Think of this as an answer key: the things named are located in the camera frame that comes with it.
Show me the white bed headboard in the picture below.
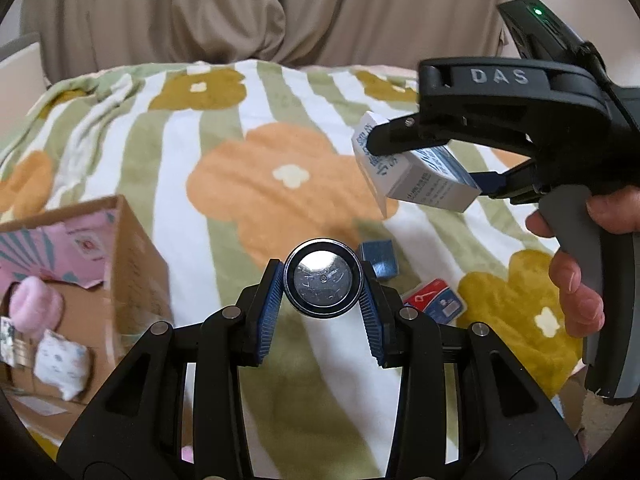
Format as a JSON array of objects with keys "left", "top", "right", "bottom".
[{"left": 0, "top": 32, "right": 51, "bottom": 106}]

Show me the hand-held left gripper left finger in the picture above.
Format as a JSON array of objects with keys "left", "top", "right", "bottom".
[{"left": 57, "top": 259, "right": 286, "bottom": 480}]

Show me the brown cardboard box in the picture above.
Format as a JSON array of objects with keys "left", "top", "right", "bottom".
[{"left": 0, "top": 195, "right": 173, "bottom": 456}]

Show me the beige curtain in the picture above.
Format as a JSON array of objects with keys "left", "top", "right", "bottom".
[{"left": 20, "top": 0, "right": 516, "bottom": 73}]

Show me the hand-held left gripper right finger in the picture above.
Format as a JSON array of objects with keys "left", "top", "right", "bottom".
[{"left": 357, "top": 260, "right": 586, "bottom": 480}]

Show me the black round jar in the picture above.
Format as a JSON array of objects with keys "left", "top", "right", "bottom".
[{"left": 283, "top": 236, "right": 363, "bottom": 318}]

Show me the red label floss pick box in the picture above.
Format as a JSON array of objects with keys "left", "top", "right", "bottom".
[{"left": 402, "top": 278, "right": 471, "bottom": 327}]

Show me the small blue box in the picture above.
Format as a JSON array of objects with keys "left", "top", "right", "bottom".
[{"left": 357, "top": 240, "right": 400, "bottom": 282}]

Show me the white tissue packet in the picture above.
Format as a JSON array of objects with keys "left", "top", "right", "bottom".
[{"left": 0, "top": 316, "right": 16, "bottom": 361}]

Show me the pink towel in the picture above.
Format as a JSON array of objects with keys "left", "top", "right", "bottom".
[{"left": 10, "top": 276, "right": 63, "bottom": 338}]

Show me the green striped flower blanket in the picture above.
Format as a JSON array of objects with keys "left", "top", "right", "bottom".
[{"left": 0, "top": 60, "right": 601, "bottom": 480}]

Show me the person's right hand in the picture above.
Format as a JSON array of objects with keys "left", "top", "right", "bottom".
[{"left": 525, "top": 184, "right": 640, "bottom": 339}]

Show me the white and blue box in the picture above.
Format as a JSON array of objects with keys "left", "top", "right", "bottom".
[{"left": 351, "top": 111, "right": 482, "bottom": 218}]

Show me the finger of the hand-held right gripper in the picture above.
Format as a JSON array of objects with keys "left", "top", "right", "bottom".
[
  {"left": 474, "top": 160, "right": 543, "bottom": 205},
  {"left": 366, "top": 115, "right": 451, "bottom": 157}
]

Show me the white patterned sock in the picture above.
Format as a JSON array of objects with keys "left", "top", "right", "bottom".
[{"left": 34, "top": 329, "right": 91, "bottom": 401}]

